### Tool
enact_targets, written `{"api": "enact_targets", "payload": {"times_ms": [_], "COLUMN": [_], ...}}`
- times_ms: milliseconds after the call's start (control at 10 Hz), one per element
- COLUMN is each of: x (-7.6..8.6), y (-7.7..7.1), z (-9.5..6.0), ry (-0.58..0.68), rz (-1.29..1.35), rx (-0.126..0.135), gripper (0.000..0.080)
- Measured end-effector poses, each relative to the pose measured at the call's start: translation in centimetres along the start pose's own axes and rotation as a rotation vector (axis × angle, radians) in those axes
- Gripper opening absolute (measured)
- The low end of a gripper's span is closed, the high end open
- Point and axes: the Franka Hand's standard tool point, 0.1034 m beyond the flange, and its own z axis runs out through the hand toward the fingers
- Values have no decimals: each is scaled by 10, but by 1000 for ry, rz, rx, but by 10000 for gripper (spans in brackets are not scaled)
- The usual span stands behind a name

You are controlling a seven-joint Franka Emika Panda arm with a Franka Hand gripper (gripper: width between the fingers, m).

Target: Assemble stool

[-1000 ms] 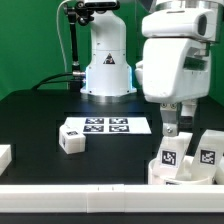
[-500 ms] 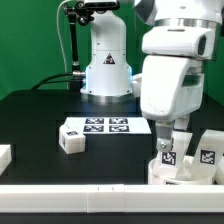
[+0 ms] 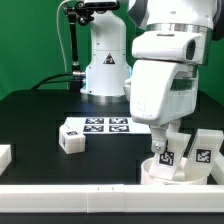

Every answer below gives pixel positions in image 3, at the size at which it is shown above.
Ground white left rail block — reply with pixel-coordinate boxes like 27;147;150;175
0;145;12;176

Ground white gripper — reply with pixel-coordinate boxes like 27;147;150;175
130;31;205;154

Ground white front rail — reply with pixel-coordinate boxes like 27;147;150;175
0;185;224;213

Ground paper sheet with markers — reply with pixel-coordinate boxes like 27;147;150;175
65;117;150;134

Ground white cable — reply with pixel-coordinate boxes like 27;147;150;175
55;0;73;74

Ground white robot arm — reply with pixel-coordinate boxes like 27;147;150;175
82;0;224;153

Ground black cables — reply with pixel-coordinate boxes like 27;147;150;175
31;73;75;90

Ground white round stool seat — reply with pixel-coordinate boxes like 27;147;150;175
139;157;208;186

